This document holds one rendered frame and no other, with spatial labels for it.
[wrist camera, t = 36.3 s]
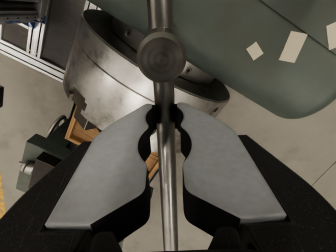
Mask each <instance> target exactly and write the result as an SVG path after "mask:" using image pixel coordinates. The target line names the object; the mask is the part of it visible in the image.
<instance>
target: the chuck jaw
mask: <svg viewBox="0 0 336 252"><path fill-rule="evenodd" d="M72 92H73V93H74V94H73V97H72V100H73V102H74V103H75V104H76V105H77V108H76V111H75V113H74V116H73V117H74V118H75V119H76V121H77V122H78V123H79V125H80V126H81V127H82V128H83V130H84V131H85V130H90V129H97V130H98V131H99V132H101V131H102V130H100V129H99V128H97V127H96V126H95V125H93V124H92V123H91V122H89V121H88V120H87V119H86V118H85V117H84V116H83V115H82V114H81V111H82V109H85V108H86V107H87V104H86V103H85V100H86V99H85V98H84V97H83V96H82V95H81V93H80V92H79V91H78V90H77V89H76V87H73V90H72Z"/></svg>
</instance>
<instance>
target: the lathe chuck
mask: <svg viewBox="0 0 336 252"><path fill-rule="evenodd" d="M74 87H75V88H76V89H77V90H78V91H79V92H80V94H81V95H82V96H83V97H84V98H85V103H86V104H87V106H86V108H84V109H82V110H81V112H80V113H81V114H82V115H83V116H84V117H85V118H86V119H87V120H88V121H89V122H91V123H92V124H93V125H94V126H96V127H97V128H99V129H100V130H101V131H103V130H104V129H105V128H107V127H108V126H109V125H111V124H112V123H114V122H115V121H117V120H119V119H120V118H123V117H124V116H126V115H128V114H129V113H131V112H133V111H135V110H136V109H138V108H140V107H141V106H143V105H145V104H152V105H155V102H154V101H152V100H150V99H148V98H146V97H144V96H142V95H141V94H139V93H137V92H135V91H134V90H132V89H130V88H129V87H127V86H125V85H124V84H122V83H121V82H119V81H118V80H116V79H115V78H114V77H112V76H111V75H109V74H108V73H107V72H106V71H104V70H103V69H102V68H101V67H99V66H98V65H97V64H96V63H95V62H94V61H93V60H92V59H91V58H90V57H89V56H88V55H87V54H86V53H85V51H84V50H83V49H82V47H81V46H80V44H79V42H78V40H77V37H76V34H75V37H74V41H73V44H72V48H71V51H70V55H69V58H68V62H67V65H66V69H65V72H64V76H63V88H64V91H65V93H66V95H67V97H68V99H69V100H72V98H73V95H74V93H73V92H72V91H73V88H74ZM150 145H151V151H152V152H155V153H158V140H157V130H155V132H154V133H152V134H151V136H150ZM175 149H176V153H181V134H180V132H179V131H178V129H175Z"/></svg>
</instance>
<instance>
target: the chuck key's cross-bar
mask: <svg viewBox="0 0 336 252"><path fill-rule="evenodd" d="M147 13H148V26H149V31H150V30H152V29H155V28H169V29H172V30H173V29H174V28H173V0H147ZM153 90H154V103H155V110H156V122H157V124H156V131H157V148H158V166H159V183H160V201H161V218H162V236H163V251H178V250H179V242H178V205H177V168H176V132H175V116H174V104H175V82H174V80H172V81H169V82H164V83H161V82H155V81H153Z"/></svg>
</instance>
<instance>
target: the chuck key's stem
mask: <svg viewBox="0 0 336 252"><path fill-rule="evenodd" d="M136 60H137V64H138V67H139V69H140V71H141V72H142V74H143V75H144V76H145V77H147V78H148V79H149V80H151V81H154V82H157V83H167V82H170V81H172V80H174V79H176V78H177V77H178V76H179V75H180V74H181V73H182V72H183V70H184V68H185V66H186V61H187V54H186V50H185V47H184V44H183V42H182V39H181V36H180V34H179V31H178V28H177V27H176V25H175V24H174V23H173V29H170V28H166V27H158V28H154V29H151V30H149V27H148V29H147V31H146V33H145V35H144V37H143V39H142V41H141V43H140V45H139V47H138V49H137V54H136Z"/></svg>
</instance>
